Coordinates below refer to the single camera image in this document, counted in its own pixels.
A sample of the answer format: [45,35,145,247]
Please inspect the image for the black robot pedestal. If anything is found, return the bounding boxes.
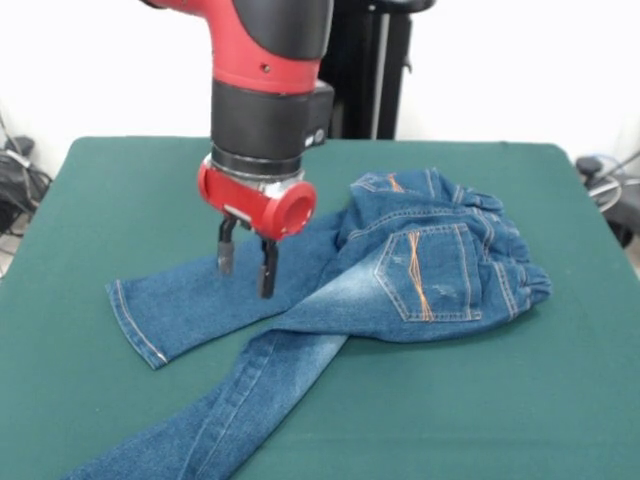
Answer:
[319,0,436,141]

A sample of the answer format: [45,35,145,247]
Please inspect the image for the dark green table cloth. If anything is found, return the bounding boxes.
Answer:
[0,135,640,480]

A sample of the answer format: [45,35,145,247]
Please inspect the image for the blue denim jeans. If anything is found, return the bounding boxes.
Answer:
[62,167,554,480]

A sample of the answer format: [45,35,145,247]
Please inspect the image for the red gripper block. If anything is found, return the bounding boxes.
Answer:
[196,154,319,300]

